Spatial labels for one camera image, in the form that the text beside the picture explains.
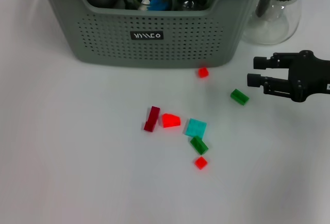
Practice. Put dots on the glass carafe black lid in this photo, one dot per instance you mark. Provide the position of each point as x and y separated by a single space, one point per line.
276 20

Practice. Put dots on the teal square plate brick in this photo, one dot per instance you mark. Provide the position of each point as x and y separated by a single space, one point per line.
196 127

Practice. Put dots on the blue square plate brick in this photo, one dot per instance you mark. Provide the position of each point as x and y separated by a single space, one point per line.
157 4

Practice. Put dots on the grey-green perforated storage bin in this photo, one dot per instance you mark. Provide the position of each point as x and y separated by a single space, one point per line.
180 41

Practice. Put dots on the red sloped brick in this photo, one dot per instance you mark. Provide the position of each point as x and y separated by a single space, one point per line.
170 120

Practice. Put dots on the long dark red brick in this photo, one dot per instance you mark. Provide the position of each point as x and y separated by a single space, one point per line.
152 118

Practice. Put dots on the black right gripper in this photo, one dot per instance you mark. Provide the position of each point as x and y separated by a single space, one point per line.
314 77

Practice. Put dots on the green brick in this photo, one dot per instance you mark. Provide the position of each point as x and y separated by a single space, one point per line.
239 96
199 145

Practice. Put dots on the small red brick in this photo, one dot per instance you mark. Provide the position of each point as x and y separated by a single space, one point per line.
203 72
200 162

